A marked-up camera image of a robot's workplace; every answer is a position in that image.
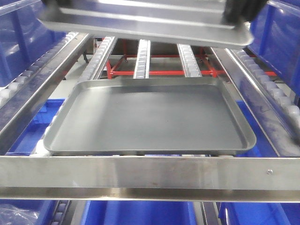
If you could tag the clear plastic bag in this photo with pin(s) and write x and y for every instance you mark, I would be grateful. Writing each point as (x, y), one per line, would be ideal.
(12, 215)

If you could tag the large blue plastic crate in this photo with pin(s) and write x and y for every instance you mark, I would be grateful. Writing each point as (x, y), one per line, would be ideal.
(276, 31)

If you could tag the red metal stand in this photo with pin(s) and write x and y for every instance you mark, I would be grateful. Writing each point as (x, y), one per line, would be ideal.
(163, 64)

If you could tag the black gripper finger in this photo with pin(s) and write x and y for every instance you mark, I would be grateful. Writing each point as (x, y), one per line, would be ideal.
(246, 10)

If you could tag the steel roller conveyor rack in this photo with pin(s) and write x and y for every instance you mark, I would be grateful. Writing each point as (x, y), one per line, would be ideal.
(220, 179)

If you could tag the blue crate left side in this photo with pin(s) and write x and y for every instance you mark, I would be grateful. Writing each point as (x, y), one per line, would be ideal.
(23, 38)

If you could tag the silver metal tray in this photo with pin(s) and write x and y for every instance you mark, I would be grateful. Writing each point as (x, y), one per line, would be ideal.
(191, 22)
(157, 116)

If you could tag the blue bin under rack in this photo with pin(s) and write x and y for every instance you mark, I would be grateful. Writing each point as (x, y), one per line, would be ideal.
(140, 212)

